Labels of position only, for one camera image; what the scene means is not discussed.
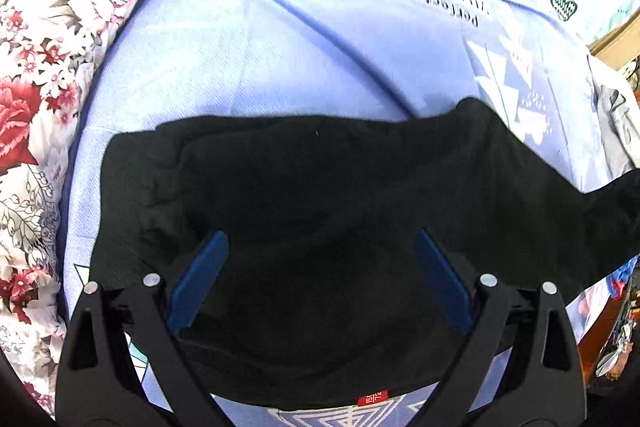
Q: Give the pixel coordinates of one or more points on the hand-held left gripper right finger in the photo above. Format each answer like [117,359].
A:
[445,277]

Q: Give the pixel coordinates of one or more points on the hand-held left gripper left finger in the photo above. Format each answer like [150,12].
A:
[200,277]

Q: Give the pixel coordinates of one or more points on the black pants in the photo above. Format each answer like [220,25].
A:
[325,207]

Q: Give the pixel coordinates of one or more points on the blue cloth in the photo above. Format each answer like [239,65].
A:
[627,274]

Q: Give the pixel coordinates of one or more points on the grey garment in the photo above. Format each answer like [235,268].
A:
[620,127]

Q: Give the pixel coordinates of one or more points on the lavender printed bed sheet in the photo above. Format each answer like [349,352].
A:
[250,32]

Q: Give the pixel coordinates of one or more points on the white cloth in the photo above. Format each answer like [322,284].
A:
[605,72]

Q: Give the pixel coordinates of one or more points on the floral quilt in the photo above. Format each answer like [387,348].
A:
[50,57]

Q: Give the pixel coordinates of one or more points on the wooden furniture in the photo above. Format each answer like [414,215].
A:
[617,44]

